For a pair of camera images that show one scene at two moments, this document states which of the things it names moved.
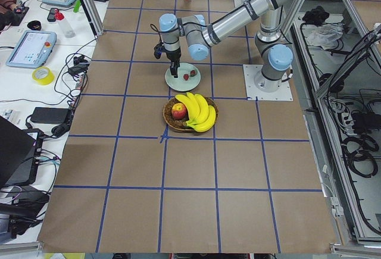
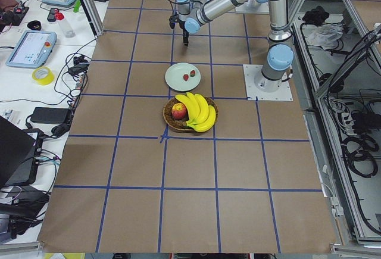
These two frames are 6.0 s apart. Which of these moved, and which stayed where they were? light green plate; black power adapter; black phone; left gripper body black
Moved: left gripper body black
Stayed: black power adapter; light green plate; black phone
